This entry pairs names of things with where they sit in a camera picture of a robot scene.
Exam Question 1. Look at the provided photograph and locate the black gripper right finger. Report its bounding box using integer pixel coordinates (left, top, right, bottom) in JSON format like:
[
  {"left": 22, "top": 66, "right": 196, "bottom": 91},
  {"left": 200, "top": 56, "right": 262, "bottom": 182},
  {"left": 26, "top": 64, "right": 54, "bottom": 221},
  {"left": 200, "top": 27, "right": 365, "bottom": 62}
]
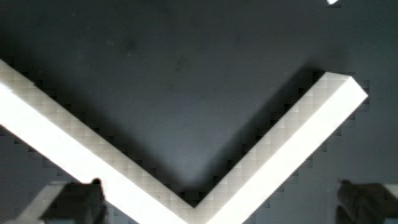
[{"left": 335, "top": 180, "right": 398, "bottom": 224}]

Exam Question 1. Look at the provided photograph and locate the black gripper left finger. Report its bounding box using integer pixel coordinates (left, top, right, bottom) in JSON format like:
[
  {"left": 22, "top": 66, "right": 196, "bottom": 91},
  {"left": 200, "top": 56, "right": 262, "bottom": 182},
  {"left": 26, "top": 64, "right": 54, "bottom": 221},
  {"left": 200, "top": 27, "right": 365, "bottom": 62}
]
[{"left": 15, "top": 178, "right": 111, "bottom": 224}]

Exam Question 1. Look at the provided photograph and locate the white drawer cabinet frame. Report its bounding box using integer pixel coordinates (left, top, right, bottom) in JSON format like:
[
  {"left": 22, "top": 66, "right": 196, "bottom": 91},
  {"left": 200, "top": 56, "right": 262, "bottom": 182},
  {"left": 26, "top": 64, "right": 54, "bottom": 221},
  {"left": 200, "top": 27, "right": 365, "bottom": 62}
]
[{"left": 0, "top": 60, "right": 369, "bottom": 224}]

